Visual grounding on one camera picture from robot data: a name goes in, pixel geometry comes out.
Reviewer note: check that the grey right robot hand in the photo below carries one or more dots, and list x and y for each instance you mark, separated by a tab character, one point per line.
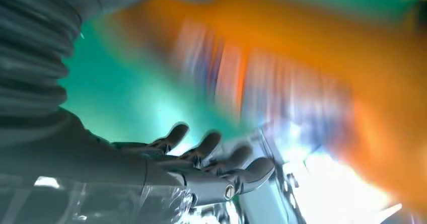
100	162

